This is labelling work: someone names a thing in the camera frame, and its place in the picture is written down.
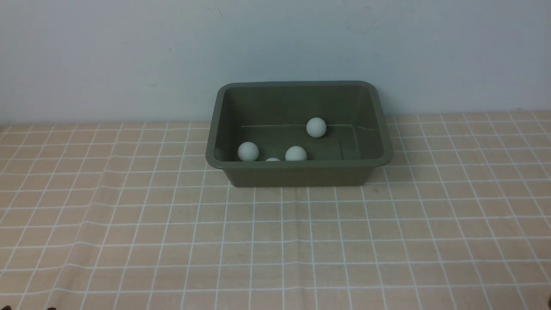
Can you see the olive green plastic bin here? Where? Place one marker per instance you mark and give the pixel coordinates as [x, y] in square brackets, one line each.
[273, 115]

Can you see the white ping-pong ball printed logo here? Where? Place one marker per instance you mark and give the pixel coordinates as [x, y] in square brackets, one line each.
[248, 152]

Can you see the beige checkered tablecloth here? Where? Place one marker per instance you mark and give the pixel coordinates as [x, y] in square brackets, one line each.
[131, 217]

